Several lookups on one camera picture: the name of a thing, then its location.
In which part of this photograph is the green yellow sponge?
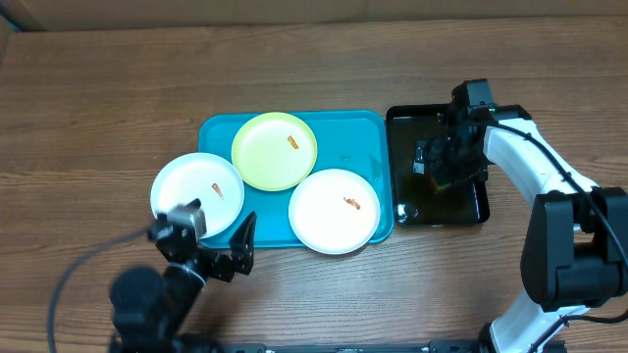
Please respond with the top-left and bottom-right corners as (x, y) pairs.
(430, 175), (452, 192)

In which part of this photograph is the white plate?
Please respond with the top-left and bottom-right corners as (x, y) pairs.
(288, 169), (382, 255)
(150, 152), (244, 237)

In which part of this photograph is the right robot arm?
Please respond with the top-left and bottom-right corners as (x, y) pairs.
(413, 104), (627, 352)

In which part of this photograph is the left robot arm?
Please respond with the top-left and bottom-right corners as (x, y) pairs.
(109, 199), (257, 352)

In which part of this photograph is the black water tray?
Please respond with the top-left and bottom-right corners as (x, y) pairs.
(386, 104), (490, 227)

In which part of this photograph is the teal plastic tray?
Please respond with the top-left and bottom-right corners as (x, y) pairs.
(198, 110), (394, 249)

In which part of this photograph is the orange food scrap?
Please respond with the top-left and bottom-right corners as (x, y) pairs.
(212, 183), (224, 200)
(343, 197), (361, 210)
(287, 135), (299, 149)

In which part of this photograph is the yellow-green plate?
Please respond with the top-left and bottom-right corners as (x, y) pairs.
(231, 112), (318, 191)

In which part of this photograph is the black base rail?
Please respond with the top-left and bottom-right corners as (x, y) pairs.
(176, 338), (568, 353)

